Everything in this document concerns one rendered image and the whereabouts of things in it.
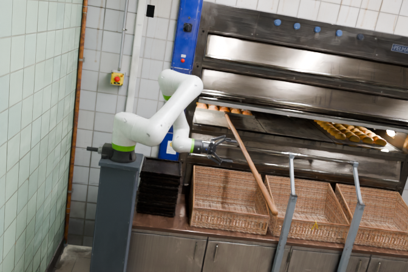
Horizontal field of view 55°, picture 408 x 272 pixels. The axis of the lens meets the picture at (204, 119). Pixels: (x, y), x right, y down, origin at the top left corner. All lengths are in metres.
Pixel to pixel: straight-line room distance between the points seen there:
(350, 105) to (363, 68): 0.30
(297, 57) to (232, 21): 0.56
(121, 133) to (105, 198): 0.36
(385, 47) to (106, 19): 2.10
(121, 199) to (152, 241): 0.75
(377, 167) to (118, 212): 2.24
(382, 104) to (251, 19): 1.26
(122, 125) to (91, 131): 1.12
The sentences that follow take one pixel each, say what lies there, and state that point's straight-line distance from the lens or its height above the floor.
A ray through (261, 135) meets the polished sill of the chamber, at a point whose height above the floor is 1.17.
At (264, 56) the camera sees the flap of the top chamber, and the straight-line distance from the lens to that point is 3.00.
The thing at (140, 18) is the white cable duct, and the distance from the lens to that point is 2.90.
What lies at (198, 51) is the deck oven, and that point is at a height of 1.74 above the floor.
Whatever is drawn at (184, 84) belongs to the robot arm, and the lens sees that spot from 2.16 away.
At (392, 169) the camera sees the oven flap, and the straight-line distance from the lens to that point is 3.65.
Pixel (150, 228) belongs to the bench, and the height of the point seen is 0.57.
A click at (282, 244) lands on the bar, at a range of 2.87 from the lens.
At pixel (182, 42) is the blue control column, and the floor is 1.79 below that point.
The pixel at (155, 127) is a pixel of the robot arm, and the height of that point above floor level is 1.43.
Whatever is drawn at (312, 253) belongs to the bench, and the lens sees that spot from 3.04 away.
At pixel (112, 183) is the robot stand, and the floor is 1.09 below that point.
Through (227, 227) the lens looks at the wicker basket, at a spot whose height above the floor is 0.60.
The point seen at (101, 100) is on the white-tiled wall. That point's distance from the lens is 3.03.
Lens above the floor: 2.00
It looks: 15 degrees down
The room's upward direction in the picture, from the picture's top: 10 degrees clockwise
